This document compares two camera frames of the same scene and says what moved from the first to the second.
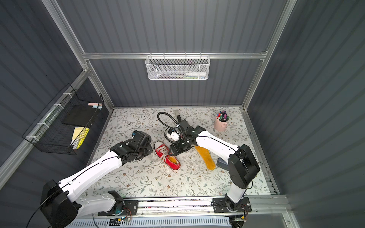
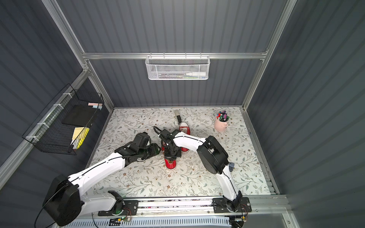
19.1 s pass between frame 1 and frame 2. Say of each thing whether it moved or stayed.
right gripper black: moved
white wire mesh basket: stayed
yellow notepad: stayed
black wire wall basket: stayed
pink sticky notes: stayed
